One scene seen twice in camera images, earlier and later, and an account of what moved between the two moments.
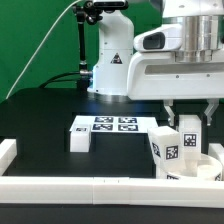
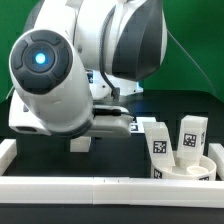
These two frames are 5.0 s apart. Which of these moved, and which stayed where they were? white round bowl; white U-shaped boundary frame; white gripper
Moved: white gripper; white round bowl
Stayed: white U-shaped boundary frame
